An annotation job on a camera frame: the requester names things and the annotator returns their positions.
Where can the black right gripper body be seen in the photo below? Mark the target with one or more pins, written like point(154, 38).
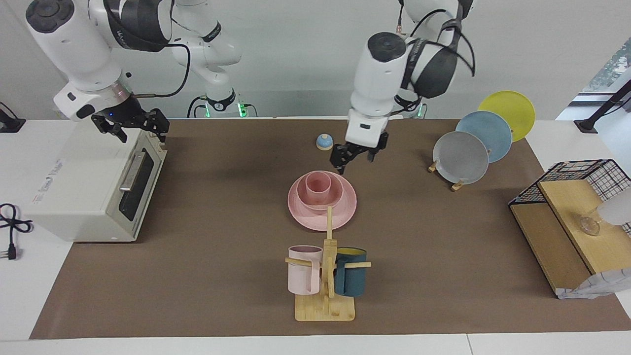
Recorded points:
point(129, 116)

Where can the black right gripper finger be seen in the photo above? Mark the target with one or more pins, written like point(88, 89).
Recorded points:
point(160, 135)
point(116, 133)

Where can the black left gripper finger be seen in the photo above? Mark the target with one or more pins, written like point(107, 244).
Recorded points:
point(341, 167)
point(372, 157)

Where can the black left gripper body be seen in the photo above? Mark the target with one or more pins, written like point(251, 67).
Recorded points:
point(352, 150)

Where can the pink bowl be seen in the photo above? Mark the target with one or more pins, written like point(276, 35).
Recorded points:
point(335, 195)

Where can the pink cup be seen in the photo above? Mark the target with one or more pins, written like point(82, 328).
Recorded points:
point(318, 190)

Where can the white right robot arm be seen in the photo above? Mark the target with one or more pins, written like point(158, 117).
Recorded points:
point(69, 44)

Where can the small blue wooden-knob bell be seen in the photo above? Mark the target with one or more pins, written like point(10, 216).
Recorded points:
point(324, 142)

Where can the pink plate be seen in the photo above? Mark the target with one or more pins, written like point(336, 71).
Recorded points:
point(308, 217)

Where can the beige toaster oven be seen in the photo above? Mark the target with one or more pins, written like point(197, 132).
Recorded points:
point(79, 182)

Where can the grey plate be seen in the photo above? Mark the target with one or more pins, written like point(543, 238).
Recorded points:
point(461, 160)

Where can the wooden plate rack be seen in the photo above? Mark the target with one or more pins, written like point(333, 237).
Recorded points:
point(456, 186)

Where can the dark blue mug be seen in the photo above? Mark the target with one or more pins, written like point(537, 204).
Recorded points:
point(352, 281)

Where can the pale pink mug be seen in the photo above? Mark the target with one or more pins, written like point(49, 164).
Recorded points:
point(301, 276)

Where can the light blue plate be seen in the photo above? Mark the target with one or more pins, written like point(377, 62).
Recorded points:
point(490, 130)

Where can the wooden mug tree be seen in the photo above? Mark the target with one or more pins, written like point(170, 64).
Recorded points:
point(328, 305)

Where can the brown table mat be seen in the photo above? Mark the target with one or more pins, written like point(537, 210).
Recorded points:
point(197, 276)

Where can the yellow plate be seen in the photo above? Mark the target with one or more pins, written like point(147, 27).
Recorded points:
point(512, 108)

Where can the wooden two-tier shelf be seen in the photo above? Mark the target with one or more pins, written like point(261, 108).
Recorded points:
point(557, 241)

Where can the clear glass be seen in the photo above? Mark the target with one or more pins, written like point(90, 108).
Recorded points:
point(590, 226)

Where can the black clamp stand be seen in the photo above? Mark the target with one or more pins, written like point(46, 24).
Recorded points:
point(604, 106)

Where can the frosted white cup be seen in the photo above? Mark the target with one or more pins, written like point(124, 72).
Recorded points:
point(616, 207)

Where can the window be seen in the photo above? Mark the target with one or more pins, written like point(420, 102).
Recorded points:
point(609, 66)

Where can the patterned white cloth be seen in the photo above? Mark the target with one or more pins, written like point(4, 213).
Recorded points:
point(596, 286)

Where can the black bracket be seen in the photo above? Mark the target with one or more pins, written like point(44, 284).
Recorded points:
point(10, 123)

